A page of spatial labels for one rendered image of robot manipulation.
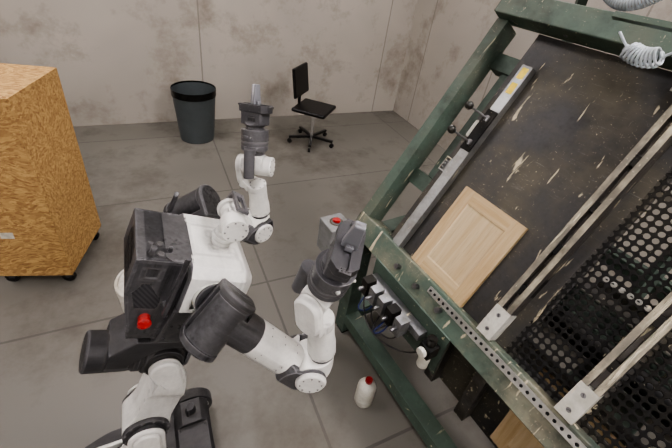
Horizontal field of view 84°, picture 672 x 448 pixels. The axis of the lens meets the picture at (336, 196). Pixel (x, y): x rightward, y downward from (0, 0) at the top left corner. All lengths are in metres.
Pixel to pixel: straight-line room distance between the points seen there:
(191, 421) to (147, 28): 3.78
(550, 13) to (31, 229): 2.83
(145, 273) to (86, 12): 3.94
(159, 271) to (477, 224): 1.22
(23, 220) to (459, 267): 2.34
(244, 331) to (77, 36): 4.16
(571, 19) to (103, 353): 1.92
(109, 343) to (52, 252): 1.65
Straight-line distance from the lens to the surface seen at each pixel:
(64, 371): 2.61
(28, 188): 2.59
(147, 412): 1.52
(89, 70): 4.86
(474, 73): 1.94
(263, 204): 1.36
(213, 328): 0.89
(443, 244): 1.72
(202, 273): 0.96
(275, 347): 0.97
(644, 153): 1.59
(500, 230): 1.64
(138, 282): 0.98
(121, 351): 1.22
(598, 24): 1.77
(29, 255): 2.93
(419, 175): 1.93
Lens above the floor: 2.04
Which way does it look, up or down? 34 degrees down
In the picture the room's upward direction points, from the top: 9 degrees clockwise
